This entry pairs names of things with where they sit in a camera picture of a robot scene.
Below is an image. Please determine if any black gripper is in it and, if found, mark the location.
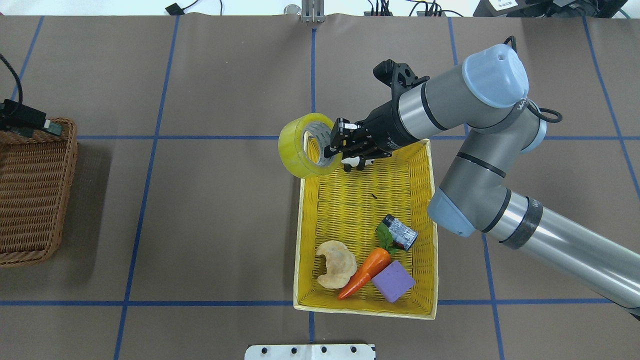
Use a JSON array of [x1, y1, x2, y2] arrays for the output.
[[323, 100, 410, 162]]

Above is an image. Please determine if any yellow tape roll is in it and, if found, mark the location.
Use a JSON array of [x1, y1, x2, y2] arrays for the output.
[[278, 112, 341, 179]]

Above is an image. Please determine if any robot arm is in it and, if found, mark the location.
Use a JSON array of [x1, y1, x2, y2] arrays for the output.
[[320, 43, 640, 318]]

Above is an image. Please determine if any brown wicker basket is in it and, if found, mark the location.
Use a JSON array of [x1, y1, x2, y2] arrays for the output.
[[0, 117, 78, 268]]

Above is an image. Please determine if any panda figurine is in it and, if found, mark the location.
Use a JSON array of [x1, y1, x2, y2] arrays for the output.
[[341, 156, 375, 173]]

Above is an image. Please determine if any small printed can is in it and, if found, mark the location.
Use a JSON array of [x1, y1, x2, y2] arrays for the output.
[[381, 214, 418, 252]]

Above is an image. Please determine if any toy croissant bread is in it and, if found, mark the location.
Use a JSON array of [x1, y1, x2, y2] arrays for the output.
[[316, 240, 358, 289]]

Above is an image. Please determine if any orange toy carrot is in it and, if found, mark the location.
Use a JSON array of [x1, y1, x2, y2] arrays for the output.
[[337, 222, 400, 300]]

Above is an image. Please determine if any purple foam cube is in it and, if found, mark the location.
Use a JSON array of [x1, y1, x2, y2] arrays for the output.
[[371, 260, 416, 303]]

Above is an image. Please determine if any small black device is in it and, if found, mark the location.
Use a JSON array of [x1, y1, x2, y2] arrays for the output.
[[165, 3, 185, 16]]

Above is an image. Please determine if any aluminium frame post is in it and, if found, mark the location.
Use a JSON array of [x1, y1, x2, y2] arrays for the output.
[[300, 0, 326, 23]]

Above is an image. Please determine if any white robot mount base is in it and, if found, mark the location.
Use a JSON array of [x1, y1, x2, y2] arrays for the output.
[[244, 343, 377, 360]]

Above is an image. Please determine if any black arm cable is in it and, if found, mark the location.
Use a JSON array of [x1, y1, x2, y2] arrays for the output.
[[502, 35, 564, 124], [0, 53, 25, 104]]

